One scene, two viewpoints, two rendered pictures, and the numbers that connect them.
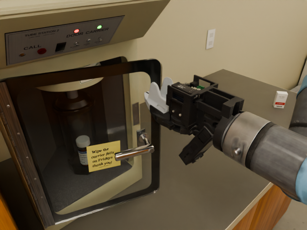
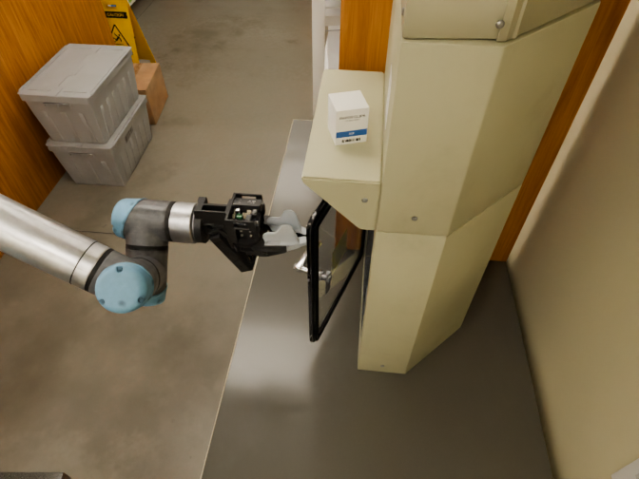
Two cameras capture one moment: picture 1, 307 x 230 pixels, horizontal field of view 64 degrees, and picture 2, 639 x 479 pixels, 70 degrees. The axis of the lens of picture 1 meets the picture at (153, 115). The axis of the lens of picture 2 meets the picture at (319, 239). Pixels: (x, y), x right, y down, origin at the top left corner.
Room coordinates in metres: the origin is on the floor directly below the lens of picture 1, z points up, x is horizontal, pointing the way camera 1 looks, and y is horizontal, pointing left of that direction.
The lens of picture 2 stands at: (0.88, -0.36, 1.93)
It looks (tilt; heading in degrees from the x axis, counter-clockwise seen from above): 48 degrees down; 138
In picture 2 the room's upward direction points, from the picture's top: straight up
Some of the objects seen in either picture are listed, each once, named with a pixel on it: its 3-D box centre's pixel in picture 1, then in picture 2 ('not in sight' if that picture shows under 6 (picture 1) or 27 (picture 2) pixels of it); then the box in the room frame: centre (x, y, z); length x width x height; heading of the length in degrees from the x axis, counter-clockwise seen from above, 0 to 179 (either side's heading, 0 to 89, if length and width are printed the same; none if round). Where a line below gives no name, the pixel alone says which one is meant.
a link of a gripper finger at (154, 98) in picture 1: (154, 95); (291, 222); (0.42, 0.00, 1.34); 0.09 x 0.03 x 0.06; 41
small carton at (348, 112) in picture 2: not in sight; (347, 118); (0.47, 0.08, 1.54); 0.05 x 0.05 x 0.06; 60
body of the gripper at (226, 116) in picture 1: (203, 112); (231, 222); (0.35, -0.08, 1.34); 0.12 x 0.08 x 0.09; 42
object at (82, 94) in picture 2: not in sight; (88, 93); (-1.87, 0.30, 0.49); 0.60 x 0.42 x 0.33; 131
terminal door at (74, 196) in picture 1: (98, 150); (340, 242); (0.43, 0.12, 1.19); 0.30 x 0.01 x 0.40; 112
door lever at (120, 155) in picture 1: (133, 147); (314, 258); (0.43, 0.05, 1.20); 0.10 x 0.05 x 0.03; 112
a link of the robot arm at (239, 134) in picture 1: (244, 138); (189, 221); (0.29, -0.14, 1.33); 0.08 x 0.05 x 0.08; 132
